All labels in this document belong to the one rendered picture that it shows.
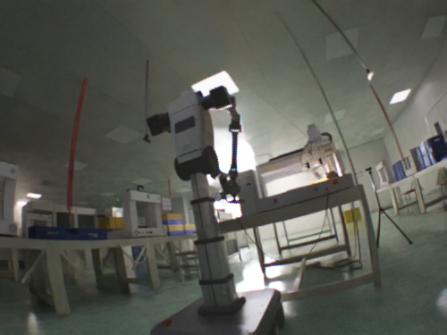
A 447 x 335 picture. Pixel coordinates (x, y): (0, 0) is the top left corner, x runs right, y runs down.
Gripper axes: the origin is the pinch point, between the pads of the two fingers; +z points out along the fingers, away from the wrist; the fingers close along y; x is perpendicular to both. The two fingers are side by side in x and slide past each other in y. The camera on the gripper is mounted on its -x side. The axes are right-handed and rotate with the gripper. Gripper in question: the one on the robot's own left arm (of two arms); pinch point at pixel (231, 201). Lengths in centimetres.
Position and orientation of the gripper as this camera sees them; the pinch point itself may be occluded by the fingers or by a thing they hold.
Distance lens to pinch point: 157.3
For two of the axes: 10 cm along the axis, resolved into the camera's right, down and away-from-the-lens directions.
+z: 3.9, 9.1, 1.7
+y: -8.7, 3.0, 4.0
